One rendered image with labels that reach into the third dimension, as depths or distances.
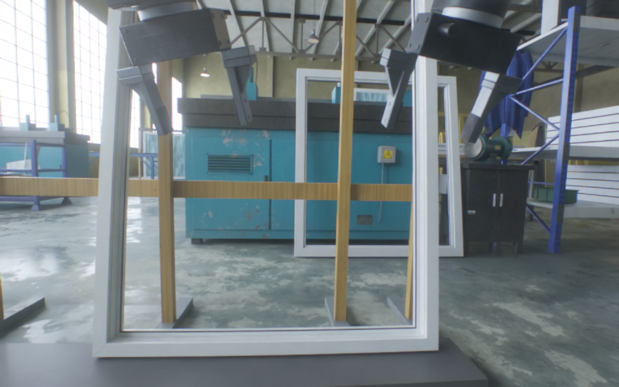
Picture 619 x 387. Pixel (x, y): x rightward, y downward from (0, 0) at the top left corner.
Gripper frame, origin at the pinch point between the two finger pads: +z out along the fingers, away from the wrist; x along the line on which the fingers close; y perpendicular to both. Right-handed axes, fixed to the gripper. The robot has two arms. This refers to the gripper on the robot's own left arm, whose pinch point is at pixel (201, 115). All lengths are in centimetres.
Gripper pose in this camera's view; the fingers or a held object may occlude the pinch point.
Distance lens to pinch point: 50.9
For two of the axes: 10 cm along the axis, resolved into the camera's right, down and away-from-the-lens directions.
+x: -9.8, 0.8, 1.8
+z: 1.5, 8.8, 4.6
